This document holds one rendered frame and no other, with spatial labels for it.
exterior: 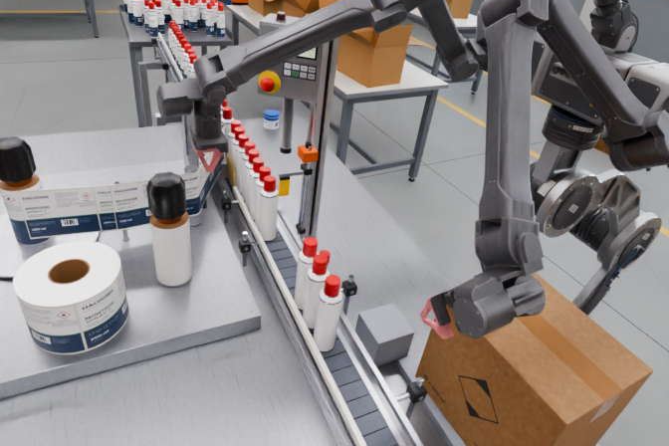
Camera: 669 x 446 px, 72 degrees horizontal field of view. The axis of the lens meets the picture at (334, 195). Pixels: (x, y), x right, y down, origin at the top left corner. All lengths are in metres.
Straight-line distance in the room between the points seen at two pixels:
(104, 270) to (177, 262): 0.18
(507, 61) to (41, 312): 0.96
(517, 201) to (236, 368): 0.74
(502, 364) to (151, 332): 0.75
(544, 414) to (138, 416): 0.76
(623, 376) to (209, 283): 0.92
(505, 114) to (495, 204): 0.13
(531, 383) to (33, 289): 0.95
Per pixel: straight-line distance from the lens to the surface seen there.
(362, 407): 1.05
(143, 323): 1.19
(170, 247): 1.17
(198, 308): 1.20
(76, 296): 1.08
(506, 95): 0.74
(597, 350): 1.01
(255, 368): 1.15
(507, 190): 0.69
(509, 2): 0.81
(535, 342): 0.95
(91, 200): 1.35
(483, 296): 0.66
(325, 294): 1.00
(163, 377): 1.15
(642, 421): 2.61
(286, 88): 1.25
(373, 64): 2.89
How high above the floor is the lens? 1.76
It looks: 33 degrees down
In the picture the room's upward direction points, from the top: 8 degrees clockwise
